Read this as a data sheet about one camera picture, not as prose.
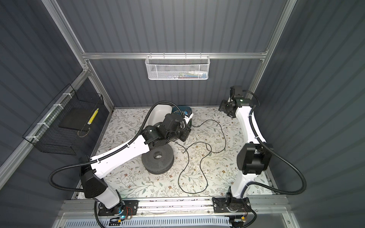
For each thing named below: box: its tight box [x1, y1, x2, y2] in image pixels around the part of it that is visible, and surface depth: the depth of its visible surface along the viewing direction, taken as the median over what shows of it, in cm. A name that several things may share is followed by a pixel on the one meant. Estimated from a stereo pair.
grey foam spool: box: [141, 144, 175, 175], surface depth 85 cm
